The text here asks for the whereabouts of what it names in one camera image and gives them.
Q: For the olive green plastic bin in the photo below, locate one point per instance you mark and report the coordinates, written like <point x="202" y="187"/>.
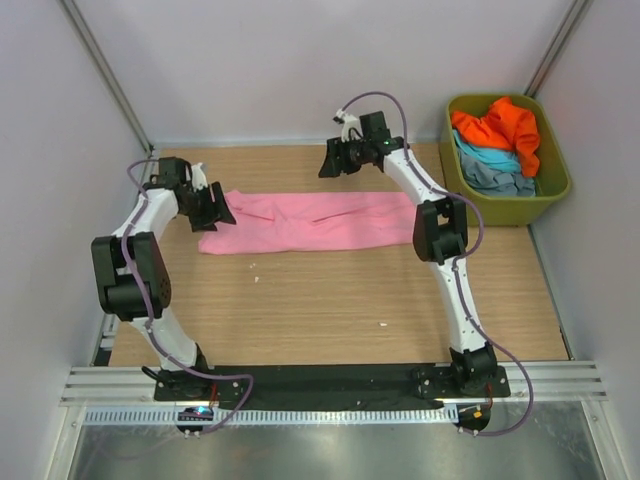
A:
<point x="552" y="182"/>

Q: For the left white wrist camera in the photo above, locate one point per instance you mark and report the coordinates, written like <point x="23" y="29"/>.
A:
<point x="198" y="177"/>

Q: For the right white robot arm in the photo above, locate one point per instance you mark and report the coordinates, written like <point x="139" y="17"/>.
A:
<point x="440" y="236"/>

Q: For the aluminium corner post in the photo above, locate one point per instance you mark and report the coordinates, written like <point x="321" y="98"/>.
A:
<point x="91" y="45"/>
<point x="572" y="19"/>

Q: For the slotted cable duct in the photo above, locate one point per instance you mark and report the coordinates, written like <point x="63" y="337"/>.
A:
<point x="197" y="417"/>

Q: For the left aluminium corner post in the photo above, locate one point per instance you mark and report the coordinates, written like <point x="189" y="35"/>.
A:
<point x="91" y="45"/>

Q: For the orange t shirt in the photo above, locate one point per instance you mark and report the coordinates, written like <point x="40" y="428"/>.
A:
<point x="505" y="126"/>

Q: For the light blue t shirt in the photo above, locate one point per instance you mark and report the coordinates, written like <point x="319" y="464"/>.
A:
<point x="496" y="159"/>

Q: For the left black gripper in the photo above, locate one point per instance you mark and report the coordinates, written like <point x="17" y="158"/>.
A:
<point x="216" y="211"/>

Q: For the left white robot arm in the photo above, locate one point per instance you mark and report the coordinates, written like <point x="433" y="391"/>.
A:
<point x="133" y="282"/>

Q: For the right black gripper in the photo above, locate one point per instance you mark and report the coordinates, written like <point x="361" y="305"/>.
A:
<point x="331" y="166"/>

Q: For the pink t shirt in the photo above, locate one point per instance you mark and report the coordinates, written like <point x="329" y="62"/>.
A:
<point x="301" y="222"/>

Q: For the right aluminium corner post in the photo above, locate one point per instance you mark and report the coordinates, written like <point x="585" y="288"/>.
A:
<point x="572" y="19"/>

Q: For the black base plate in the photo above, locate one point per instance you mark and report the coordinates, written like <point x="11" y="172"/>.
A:
<point x="327" y="388"/>

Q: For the grey blue t shirt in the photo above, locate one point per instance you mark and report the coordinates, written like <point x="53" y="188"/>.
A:
<point x="492" y="182"/>

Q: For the aluminium front rail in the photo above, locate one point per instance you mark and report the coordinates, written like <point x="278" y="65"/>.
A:
<point x="542" y="381"/>

